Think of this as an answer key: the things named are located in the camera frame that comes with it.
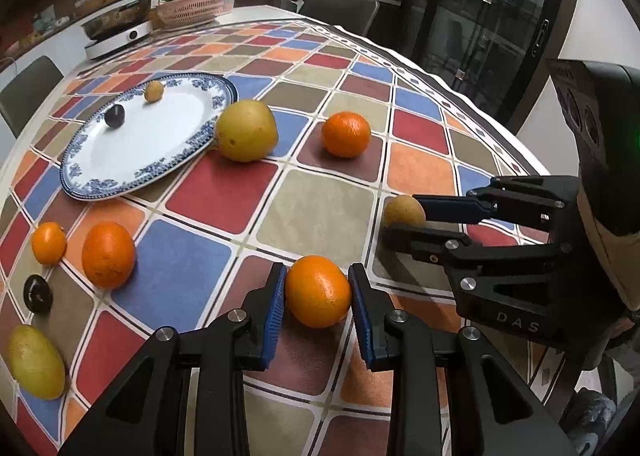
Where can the grey chair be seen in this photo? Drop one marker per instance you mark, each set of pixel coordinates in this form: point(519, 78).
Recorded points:
point(27, 88)
point(340, 8)

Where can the blue-rimmed white plate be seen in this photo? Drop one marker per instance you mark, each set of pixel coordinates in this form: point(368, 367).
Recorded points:
point(155, 141)

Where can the dark grey cloth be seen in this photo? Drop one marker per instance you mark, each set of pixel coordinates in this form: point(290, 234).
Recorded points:
point(592, 418)

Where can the white induction cooker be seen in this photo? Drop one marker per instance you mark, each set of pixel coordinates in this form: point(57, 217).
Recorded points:
point(112, 43)

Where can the dark glass door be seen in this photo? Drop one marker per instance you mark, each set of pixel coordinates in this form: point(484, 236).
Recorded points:
point(475, 11)

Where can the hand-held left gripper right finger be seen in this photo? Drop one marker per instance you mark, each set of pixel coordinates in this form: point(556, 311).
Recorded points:
point(365, 326)

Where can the dark plum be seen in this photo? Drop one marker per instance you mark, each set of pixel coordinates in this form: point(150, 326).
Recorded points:
point(114, 115)
point(38, 293)

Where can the pink plastic basket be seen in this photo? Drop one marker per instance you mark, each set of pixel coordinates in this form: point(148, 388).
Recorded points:
point(192, 10)

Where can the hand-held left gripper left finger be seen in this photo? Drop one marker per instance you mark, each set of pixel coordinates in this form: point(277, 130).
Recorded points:
point(267, 323)

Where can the yellow lemon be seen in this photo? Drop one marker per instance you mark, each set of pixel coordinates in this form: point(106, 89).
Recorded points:
point(36, 361)

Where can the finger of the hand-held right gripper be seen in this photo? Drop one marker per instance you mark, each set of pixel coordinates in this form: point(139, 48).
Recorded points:
point(415, 238)
point(445, 208)

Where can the large green-yellow pear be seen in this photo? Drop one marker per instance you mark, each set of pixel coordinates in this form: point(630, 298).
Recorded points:
point(246, 131)

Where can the small orange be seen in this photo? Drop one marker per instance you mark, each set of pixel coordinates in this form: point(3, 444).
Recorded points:
point(49, 243)

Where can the colourful checked tablecloth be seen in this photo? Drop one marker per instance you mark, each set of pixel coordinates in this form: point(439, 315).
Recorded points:
point(320, 216)

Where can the small yellow-brown fruit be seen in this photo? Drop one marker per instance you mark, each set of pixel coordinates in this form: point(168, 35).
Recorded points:
point(402, 210)
point(153, 91)

